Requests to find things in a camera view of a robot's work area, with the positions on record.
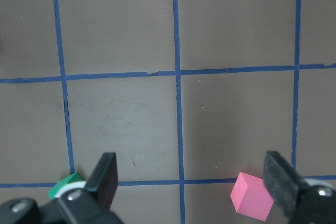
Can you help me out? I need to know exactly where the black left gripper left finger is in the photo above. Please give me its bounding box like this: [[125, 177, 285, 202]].
[[58, 153, 117, 223]]

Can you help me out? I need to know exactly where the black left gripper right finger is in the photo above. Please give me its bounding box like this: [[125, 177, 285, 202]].
[[263, 151, 335, 223]]

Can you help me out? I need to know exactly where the green foam cube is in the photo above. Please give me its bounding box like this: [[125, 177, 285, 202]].
[[48, 172, 83, 199]]

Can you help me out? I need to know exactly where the pink foam cube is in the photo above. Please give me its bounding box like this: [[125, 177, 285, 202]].
[[230, 172, 274, 221]]

